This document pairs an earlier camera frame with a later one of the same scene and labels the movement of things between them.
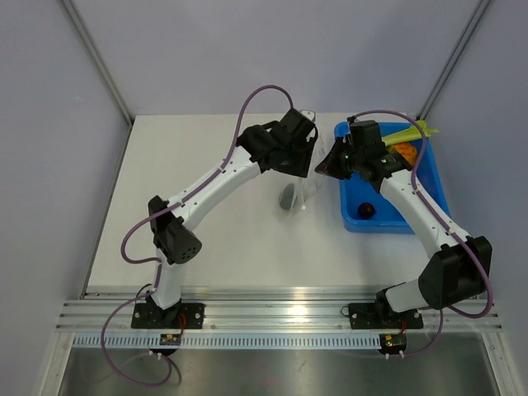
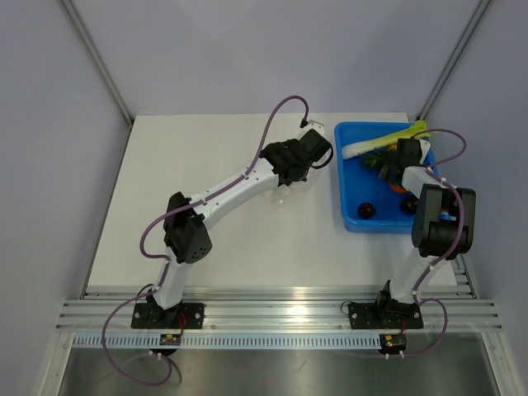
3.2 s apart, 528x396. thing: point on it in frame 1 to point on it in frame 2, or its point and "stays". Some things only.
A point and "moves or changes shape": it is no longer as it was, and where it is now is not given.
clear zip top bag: x=293 y=194 moves or changes shape
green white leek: x=412 y=133 stays
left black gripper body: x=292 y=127 to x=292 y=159
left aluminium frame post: x=99 y=61 stays
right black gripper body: x=357 y=157 to x=386 y=168
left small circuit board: x=170 y=340 stays
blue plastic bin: x=364 y=208 stays
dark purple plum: x=366 y=210 stays
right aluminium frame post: x=449 y=62 stays
